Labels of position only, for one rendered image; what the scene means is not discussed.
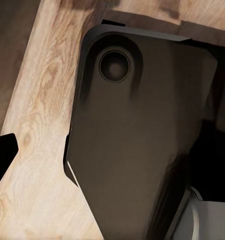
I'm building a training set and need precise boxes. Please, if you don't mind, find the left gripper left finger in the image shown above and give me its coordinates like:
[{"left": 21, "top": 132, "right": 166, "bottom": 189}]
[{"left": 0, "top": 133, "right": 19, "bottom": 181}]

